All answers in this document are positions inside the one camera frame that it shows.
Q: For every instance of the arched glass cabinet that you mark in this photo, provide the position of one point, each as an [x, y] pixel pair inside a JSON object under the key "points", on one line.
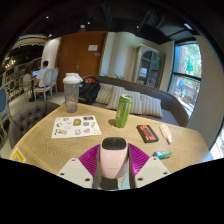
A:
{"points": [[149, 66]]}

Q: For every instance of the black backpack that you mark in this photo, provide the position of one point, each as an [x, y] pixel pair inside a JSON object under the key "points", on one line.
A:
{"points": [[88, 91]]}

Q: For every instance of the white dining chair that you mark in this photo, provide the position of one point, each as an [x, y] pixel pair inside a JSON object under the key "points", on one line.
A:
{"points": [[45, 85]]}

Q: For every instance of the black and red box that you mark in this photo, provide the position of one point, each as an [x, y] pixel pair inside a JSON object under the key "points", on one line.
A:
{"points": [[147, 133]]}

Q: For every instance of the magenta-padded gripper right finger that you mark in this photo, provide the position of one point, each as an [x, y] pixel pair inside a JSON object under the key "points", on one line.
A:
{"points": [[152, 170]]}

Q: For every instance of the yellow sticker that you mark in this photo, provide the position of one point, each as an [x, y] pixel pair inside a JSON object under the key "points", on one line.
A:
{"points": [[17, 155]]}

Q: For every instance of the curved grey brown sofa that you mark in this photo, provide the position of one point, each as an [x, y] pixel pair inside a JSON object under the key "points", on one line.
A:
{"points": [[171, 106]]}

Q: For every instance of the large window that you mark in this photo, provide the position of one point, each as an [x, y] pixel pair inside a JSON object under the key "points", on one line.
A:
{"points": [[186, 76]]}

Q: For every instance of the brown wooden door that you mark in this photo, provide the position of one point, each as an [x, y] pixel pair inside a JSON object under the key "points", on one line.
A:
{"points": [[71, 53]]}

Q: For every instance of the green drink can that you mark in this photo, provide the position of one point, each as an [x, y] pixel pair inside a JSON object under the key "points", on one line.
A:
{"points": [[123, 111]]}

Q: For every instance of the grey tufted chair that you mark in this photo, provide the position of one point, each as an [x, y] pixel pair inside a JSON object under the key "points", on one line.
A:
{"points": [[28, 118]]}

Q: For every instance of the small green blue pack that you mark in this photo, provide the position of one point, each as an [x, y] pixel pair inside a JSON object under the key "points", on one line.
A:
{"points": [[162, 154]]}

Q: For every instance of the striped pillow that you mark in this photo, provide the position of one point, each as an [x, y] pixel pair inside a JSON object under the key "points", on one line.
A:
{"points": [[114, 97], [136, 104], [152, 106], [103, 94]]}

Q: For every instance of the clear shaker bottle white lid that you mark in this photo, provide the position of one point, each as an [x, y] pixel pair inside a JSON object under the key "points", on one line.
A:
{"points": [[71, 95]]}

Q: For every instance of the white tube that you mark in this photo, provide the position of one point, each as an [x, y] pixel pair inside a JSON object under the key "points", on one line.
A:
{"points": [[166, 132]]}

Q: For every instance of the person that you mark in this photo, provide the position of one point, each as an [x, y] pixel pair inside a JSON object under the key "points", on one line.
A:
{"points": [[42, 74]]}

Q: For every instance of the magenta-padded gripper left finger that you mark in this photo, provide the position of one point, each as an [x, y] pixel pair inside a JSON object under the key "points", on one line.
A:
{"points": [[74, 170]]}

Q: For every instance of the white sticker sheet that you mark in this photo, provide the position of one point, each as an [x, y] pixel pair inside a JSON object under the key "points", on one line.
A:
{"points": [[75, 127]]}

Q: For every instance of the white door sign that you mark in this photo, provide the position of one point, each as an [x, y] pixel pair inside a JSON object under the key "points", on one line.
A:
{"points": [[92, 47]]}

